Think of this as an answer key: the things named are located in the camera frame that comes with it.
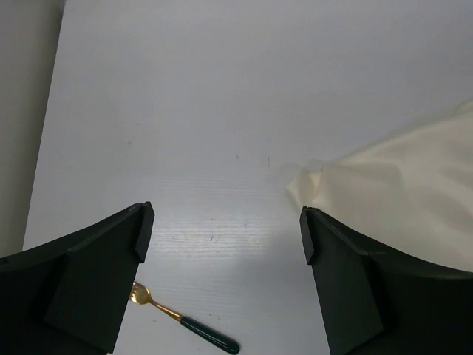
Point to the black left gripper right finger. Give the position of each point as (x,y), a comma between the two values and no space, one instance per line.
(376,299)

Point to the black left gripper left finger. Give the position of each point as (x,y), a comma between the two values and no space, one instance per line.
(69,296)

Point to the cream cloth placemat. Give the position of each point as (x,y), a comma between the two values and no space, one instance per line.
(412,192)

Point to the gold fork green handle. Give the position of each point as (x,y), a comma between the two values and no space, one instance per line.
(141,295)

